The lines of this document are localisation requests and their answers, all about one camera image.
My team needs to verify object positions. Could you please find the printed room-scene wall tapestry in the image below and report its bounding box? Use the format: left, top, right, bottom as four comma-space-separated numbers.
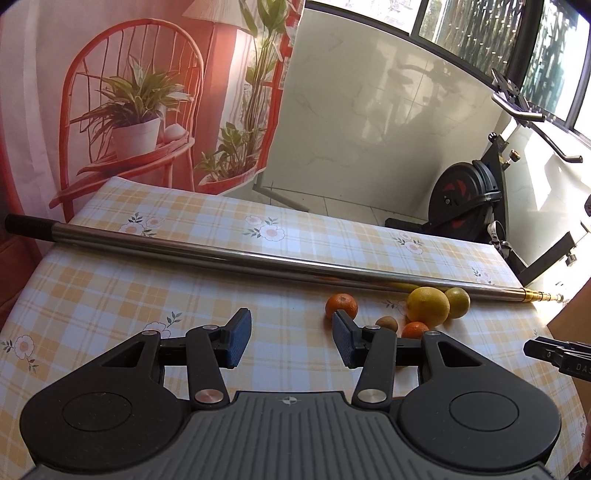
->
0, 0, 308, 324

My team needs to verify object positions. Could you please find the large yellow lemon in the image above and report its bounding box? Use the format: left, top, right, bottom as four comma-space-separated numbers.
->
406, 287, 451, 325

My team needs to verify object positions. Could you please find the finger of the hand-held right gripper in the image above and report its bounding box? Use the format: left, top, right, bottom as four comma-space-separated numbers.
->
524, 338, 591, 359

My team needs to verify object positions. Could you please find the long metal pole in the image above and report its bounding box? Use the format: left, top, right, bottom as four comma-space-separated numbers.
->
4, 215, 567, 305

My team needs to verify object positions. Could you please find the yellow checkered floral tablecloth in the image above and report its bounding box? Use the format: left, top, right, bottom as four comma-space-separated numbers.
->
0, 175, 591, 464

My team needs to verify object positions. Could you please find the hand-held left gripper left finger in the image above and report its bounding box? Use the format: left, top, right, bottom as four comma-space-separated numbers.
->
83, 308, 254, 409

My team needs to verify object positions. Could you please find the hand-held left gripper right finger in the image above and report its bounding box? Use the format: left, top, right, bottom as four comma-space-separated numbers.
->
332, 310, 491, 409

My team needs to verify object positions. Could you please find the sliding glass window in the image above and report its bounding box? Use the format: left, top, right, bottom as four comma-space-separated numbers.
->
305, 0, 591, 134

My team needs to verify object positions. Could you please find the green-yellow lemon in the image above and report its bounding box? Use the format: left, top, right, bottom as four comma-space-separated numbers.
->
444, 287, 471, 319

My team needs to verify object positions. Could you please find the small tangerine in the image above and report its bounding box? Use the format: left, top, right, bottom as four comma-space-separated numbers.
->
325, 294, 359, 322
401, 321, 431, 341

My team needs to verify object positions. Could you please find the black exercise bike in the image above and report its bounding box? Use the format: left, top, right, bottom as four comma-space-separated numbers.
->
385, 68, 591, 289

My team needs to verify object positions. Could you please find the wooden board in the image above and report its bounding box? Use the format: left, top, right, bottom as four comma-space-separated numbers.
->
547, 295, 591, 345

